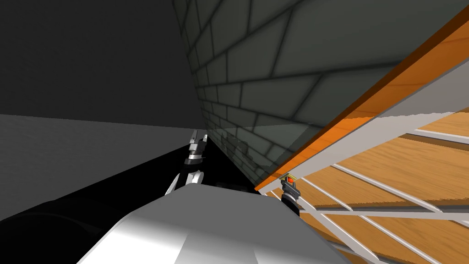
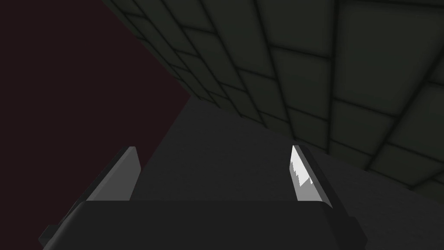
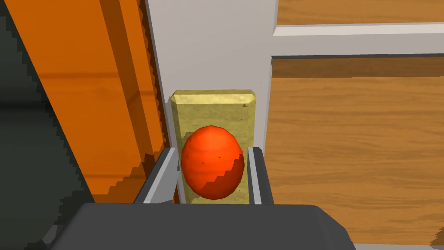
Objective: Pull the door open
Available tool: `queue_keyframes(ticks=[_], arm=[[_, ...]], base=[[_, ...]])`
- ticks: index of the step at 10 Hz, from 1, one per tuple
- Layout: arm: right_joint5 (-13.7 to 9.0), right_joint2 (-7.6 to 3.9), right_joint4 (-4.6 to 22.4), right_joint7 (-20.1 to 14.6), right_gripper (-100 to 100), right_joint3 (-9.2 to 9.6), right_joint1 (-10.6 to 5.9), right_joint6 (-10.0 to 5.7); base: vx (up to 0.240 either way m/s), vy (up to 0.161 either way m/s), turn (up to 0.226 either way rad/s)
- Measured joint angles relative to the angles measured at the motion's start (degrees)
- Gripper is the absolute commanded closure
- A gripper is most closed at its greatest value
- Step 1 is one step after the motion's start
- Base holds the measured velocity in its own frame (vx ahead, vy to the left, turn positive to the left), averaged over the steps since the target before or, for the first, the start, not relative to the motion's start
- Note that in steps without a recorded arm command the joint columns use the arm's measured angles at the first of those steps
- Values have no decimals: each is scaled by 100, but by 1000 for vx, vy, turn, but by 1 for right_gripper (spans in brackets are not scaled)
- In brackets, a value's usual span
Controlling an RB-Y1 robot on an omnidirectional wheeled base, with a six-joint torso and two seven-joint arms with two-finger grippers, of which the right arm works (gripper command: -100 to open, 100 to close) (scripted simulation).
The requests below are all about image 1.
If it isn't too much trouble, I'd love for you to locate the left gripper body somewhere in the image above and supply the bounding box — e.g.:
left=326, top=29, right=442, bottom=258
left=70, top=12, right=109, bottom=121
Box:
left=187, top=139, right=207, bottom=156

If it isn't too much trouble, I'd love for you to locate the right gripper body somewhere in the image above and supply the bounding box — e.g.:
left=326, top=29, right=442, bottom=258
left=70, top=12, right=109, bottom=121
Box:
left=279, top=175, right=302, bottom=200

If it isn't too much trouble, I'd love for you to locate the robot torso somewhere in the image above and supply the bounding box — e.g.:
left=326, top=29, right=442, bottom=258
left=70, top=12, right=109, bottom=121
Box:
left=76, top=183, right=352, bottom=264

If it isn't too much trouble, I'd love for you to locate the wooden cupboard with white frame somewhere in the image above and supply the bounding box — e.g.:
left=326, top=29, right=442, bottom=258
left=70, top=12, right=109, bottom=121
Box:
left=255, top=58, right=469, bottom=264

